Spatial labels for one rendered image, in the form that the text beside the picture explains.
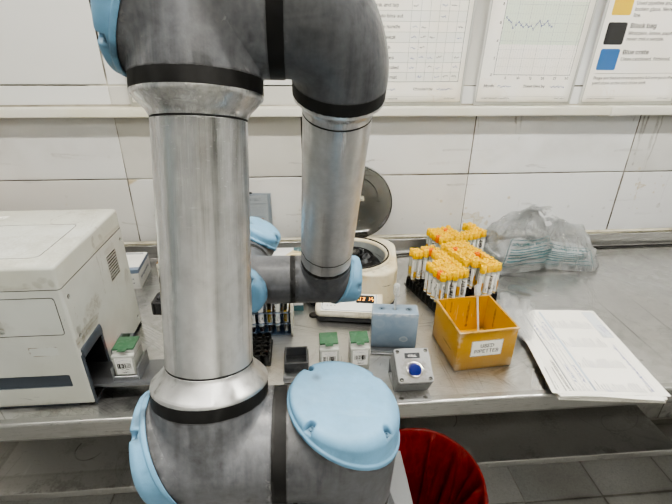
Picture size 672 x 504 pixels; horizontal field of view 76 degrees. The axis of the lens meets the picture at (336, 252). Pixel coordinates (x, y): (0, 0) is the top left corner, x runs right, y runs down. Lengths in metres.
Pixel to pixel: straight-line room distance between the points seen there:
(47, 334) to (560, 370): 0.99
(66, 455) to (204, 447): 1.38
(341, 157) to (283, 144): 0.85
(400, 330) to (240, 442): 0.59
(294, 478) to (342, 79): 0.37
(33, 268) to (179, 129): 0.51
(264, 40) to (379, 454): 0.38
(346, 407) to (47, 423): 0.67
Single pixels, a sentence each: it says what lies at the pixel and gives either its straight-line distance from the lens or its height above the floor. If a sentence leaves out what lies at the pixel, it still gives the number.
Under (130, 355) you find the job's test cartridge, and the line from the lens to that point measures 0.91.
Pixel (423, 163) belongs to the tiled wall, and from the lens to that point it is 1.38.
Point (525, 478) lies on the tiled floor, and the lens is 2.01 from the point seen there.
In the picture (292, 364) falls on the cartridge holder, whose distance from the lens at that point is 0.91.
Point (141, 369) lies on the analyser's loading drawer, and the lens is 0.94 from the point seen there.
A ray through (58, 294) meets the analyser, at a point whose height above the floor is 1.12.
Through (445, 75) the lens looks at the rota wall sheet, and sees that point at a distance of 1.35.
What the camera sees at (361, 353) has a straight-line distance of 0.92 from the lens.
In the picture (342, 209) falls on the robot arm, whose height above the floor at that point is 1.32.
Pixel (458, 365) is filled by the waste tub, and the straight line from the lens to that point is 0.97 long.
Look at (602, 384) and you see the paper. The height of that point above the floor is 0.89.
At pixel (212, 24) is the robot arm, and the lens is 0.38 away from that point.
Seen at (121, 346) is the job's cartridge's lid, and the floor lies 0.98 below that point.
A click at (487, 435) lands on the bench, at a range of 1.72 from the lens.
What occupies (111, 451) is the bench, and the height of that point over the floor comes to 0.27.
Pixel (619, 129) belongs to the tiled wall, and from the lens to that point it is 1.64.
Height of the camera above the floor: 1.50
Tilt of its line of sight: 26 degrees down
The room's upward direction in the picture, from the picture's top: straight up
